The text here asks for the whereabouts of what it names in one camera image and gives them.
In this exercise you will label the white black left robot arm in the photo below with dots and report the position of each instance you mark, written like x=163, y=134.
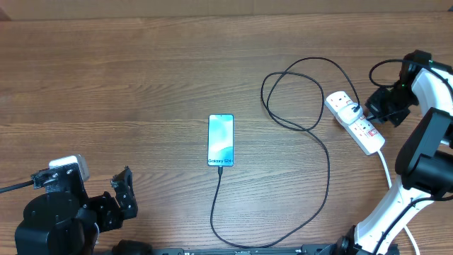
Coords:
x=61, y=220

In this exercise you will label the white USB charger plug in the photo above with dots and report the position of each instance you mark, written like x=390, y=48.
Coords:
x=348, y=114

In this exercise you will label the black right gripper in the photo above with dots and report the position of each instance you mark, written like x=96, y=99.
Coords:
x=373, y=105

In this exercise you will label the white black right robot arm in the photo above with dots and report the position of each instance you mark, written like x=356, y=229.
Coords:
x=423, y=172

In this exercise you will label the cardboard backdrop panel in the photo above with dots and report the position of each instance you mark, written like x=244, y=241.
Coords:
x=33, y=10

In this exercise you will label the white power strip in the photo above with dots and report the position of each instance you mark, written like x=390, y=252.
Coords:
x=362, y=131

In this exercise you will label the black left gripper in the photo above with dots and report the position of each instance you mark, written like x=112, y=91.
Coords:
x=112, y=210

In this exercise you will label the Galaxy S24 smartphone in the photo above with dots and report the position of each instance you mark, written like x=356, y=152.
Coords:
x=220, y=145

